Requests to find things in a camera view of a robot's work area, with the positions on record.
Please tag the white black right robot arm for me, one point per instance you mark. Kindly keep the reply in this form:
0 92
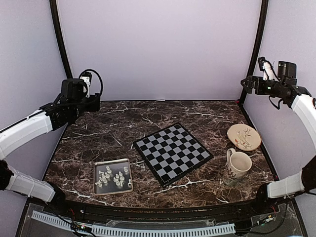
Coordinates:
303 104

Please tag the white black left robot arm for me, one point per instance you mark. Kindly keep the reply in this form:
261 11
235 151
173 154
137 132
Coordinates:
47 118

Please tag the white chess piece cluster left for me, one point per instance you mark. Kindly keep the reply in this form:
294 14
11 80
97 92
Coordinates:
104 181

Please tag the white chess piece lying left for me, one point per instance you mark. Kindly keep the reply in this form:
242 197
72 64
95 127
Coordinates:
99 183

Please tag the cream floral mug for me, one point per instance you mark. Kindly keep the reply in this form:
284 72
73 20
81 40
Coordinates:
237 165

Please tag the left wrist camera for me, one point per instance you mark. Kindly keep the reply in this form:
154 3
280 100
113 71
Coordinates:
87 78

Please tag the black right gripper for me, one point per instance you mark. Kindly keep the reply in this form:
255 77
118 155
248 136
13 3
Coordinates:
252 79

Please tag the black frame post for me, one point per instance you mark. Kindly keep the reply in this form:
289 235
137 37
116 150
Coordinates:
259 36
59 38

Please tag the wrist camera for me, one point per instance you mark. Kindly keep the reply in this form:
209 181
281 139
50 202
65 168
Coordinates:
87 78
266 67

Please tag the black left frame post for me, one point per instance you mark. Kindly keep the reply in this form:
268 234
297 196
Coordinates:
59 38

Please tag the white slotted cable duct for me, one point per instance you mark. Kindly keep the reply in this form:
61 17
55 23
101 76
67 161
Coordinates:
115 228

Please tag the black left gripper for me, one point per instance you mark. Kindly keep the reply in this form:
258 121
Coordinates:
94 105

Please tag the black right frame post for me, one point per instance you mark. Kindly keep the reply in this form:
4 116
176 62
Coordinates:
259 36

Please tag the metal tray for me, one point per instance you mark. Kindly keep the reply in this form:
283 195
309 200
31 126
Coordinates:
111 187

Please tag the round wooden bird coaster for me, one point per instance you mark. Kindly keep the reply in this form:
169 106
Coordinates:
244 137

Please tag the white chess piece tray right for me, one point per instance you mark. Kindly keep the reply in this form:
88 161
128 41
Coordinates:
129 183

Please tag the black grey chessboard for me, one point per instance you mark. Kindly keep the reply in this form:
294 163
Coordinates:
171 153

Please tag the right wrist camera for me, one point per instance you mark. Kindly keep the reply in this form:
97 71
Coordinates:
266 67

